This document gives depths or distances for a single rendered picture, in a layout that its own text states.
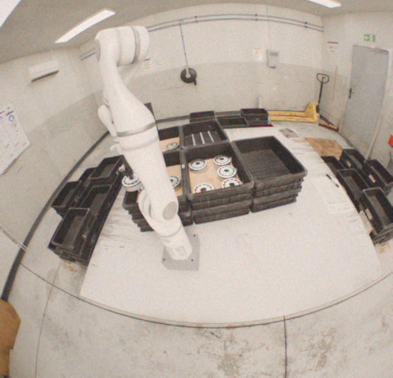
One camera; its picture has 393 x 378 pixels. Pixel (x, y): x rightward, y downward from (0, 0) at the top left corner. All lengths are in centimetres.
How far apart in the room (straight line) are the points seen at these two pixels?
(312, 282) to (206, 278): 47
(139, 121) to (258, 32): 400
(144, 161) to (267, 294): 66
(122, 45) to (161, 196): 35
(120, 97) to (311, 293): 91
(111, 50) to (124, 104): 11
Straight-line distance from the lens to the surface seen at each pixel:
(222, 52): 400
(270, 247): 82
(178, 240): 58
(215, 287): 73
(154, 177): 39
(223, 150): 103
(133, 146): 35
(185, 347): 147
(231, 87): 408
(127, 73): 45
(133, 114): 34
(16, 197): 326
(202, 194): 69
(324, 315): 166
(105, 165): 217
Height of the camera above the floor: 142
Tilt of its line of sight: 41 degrees down
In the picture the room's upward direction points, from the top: 11 degrees counter-clockwise
